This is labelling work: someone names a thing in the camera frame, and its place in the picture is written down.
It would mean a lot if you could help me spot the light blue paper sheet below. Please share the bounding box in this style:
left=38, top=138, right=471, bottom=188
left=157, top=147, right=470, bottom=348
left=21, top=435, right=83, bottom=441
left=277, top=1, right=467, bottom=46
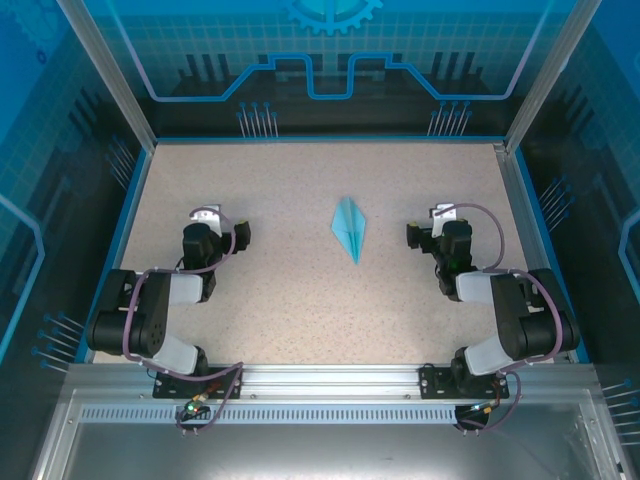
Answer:
left=331, top=196, right=370, bottom=265

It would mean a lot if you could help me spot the black base plate right arm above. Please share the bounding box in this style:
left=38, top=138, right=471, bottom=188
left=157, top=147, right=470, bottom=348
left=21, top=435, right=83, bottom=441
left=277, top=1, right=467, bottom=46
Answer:
left=418, top=365, right=511, bottom=401

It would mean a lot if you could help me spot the black base plate left arm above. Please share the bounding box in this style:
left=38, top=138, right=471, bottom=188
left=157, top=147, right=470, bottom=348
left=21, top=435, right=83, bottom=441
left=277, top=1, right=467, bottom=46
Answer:
left=152, top=366, right=245, bottom=401

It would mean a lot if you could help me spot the grey sheet metal panel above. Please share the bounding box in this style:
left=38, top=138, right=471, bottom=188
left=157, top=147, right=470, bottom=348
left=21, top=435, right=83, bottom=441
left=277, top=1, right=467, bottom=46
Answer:
left=29, top=389, right=640, bottom=480

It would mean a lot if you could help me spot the aluminium side rail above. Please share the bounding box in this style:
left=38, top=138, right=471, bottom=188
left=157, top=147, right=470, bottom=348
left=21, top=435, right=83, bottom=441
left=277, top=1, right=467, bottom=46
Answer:
left=492, top=141, right=574, bottom=364

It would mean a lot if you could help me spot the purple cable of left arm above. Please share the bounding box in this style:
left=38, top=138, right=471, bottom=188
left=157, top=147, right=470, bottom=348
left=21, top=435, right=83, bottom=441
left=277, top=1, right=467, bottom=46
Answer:
left=121, top=205, right=246, bottom=436

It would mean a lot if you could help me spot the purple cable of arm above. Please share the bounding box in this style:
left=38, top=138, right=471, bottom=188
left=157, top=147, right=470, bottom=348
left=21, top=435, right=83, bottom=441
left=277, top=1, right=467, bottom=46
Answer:
left=434, top=202, right=564, bottom=435
left=121, top=205, right=246, bottom=436

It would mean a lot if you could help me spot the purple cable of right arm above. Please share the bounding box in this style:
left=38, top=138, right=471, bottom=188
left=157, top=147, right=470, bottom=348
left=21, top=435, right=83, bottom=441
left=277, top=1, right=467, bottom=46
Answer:
left=434, top=202, right=564, bottom=435

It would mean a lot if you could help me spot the cable connector with green light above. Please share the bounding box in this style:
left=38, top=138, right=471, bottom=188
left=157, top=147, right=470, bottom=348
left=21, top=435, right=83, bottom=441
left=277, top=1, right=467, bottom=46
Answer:
left=182, top=394, right=209, bottom=419

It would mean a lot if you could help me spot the aluminium mounting rail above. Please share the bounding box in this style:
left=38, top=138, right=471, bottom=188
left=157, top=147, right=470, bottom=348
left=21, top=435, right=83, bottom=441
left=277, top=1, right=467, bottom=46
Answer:
left=64, top=363, right=601, bottom=404

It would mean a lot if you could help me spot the aluminium frame post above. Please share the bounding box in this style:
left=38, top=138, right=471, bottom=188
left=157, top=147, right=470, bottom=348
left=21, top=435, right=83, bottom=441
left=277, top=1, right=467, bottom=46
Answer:
left=503, top=0, right=604, bottom=154
left=53, top=0, right=159, bottom=150

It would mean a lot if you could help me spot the slotted metal cable duct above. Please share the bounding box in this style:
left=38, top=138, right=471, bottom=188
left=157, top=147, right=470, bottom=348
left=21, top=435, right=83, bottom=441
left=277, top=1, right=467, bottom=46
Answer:
left=78, top=405, right=597, bottom=425

